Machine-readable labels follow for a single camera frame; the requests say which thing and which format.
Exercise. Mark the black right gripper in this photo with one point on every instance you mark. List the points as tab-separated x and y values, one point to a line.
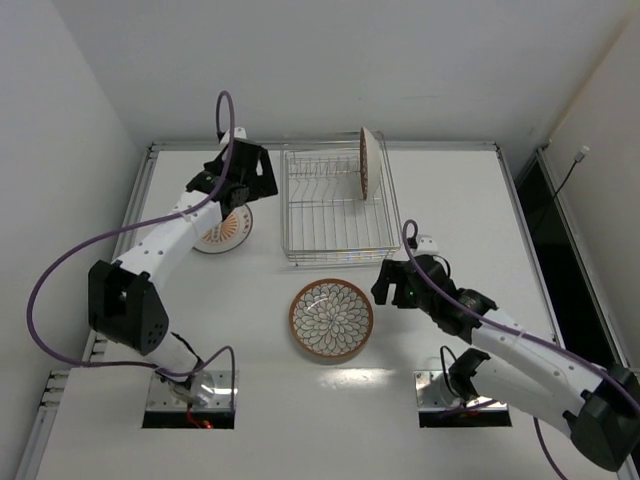
396	282

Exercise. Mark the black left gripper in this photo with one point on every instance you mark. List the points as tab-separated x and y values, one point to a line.
248	163

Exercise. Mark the white plate orange sunburst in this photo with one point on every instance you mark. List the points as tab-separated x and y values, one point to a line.
227	235

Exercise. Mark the flower pattern brown-rimmed plate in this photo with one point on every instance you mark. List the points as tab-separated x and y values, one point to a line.
331	319

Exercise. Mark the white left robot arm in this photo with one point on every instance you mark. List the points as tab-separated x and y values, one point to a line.
124	301

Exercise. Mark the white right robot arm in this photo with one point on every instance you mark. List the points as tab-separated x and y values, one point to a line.
597	409

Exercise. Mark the brown-rimmed plate in rack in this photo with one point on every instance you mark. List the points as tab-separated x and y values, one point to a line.
370	163

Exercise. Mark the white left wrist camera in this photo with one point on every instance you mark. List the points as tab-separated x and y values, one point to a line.
236	133

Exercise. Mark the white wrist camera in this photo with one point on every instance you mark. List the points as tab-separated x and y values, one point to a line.
425	245
236	133

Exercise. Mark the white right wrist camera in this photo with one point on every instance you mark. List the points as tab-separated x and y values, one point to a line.
425	245

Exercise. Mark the chrome wire dish rack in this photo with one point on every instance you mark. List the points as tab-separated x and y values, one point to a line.
326	218

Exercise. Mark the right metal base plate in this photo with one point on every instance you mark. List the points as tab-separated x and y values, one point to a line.
433	396

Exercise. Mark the metal base plate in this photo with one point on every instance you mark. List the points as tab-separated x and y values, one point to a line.
211	391
433	396

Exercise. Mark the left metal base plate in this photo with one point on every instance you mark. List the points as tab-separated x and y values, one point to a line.
211	391

